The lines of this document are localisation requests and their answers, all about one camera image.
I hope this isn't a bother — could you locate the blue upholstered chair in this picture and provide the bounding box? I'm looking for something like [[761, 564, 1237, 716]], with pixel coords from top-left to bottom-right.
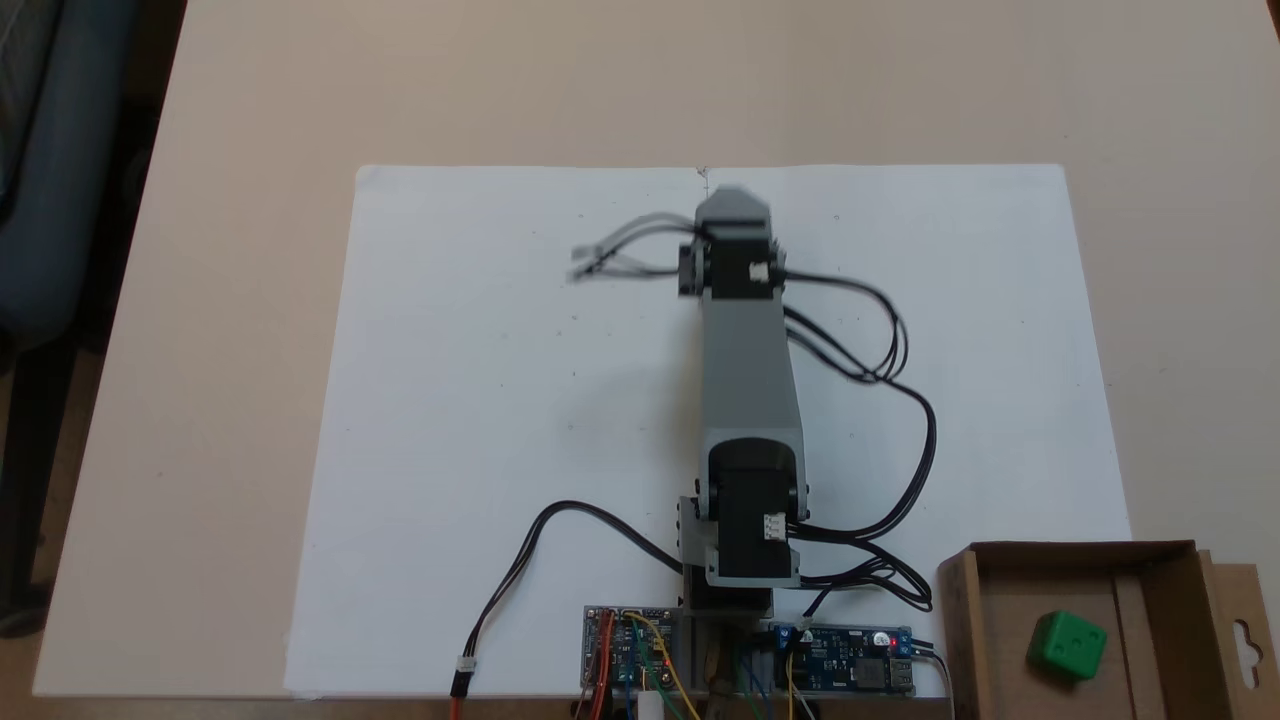
[[0, 0, 141, 641]]

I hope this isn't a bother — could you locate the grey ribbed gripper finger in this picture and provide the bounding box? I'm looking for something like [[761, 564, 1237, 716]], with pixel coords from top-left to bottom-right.
[[697, 185, 771, 218]]

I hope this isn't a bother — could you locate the blue circuit board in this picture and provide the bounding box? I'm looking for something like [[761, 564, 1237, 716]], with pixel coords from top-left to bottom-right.
[[770, 623, 916, 696]]

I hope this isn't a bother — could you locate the white paper sheet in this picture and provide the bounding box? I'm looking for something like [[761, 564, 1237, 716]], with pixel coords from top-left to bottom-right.
[[283, 163, 1134, 701]]

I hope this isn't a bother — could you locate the black power cable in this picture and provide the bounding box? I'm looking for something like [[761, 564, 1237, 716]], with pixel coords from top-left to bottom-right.
[[462, 500, 689, 673]]

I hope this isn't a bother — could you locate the green die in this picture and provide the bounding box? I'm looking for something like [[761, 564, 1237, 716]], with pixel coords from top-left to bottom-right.
[[1028, 611, 1109, 684]]

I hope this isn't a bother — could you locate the black servo cable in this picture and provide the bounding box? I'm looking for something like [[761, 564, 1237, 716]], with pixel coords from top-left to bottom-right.
[[568, 212, 706, 284], [783, 268, 939, 613]]

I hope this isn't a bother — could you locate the yellow jumper wire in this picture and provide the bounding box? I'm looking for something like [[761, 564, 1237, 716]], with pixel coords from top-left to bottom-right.
[[625, 612, 701, 720]]

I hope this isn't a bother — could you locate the dark circuit board with wires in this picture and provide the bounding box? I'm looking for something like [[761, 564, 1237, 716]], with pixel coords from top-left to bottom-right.
[[583, 605, 683, 693]]

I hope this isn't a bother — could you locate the orange jumper wire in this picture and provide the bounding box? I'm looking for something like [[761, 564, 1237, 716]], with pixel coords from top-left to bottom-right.
[[450, 610, 615, 720]]

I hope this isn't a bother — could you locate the brown cardboard box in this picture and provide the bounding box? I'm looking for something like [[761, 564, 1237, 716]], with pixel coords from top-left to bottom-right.
[[937, 540, 1266, 720]]

